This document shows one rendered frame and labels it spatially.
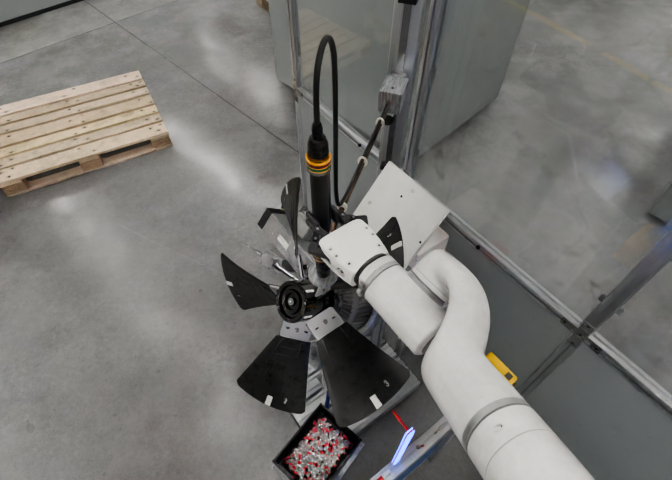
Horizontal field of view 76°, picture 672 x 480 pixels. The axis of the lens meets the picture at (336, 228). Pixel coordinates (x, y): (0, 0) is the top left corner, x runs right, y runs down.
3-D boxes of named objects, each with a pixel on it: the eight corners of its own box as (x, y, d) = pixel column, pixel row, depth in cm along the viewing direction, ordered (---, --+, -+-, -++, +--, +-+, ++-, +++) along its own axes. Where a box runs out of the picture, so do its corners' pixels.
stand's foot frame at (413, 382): (365, 323, 249) (366, 317, 243) (419, 387, 226) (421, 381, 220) (273, 387, 226) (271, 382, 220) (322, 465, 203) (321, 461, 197)
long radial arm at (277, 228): (340, 268, 145) (317, 268, 136) (328, 284, 148) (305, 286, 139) (293, 215, 160) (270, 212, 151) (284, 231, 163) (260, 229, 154)
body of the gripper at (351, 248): (352, 299, 77) (316, 258, 83) (395, 271, 81) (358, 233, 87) (353, 277, 71) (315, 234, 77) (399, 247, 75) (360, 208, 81)
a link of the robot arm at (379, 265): (361, 308, 77) (350, 296, 78) (398, 282, 80) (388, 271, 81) (363, 283, 70) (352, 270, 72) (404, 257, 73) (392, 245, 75)
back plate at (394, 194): (268, 289, 168) (265, 289, 167) (364, 138, 143) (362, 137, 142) (350, 403, 141) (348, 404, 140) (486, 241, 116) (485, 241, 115)
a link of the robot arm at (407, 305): (396, 256, 71) (357, 296, 72) (454, 315, 64) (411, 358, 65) (410, 267, 78) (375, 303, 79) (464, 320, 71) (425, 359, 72)
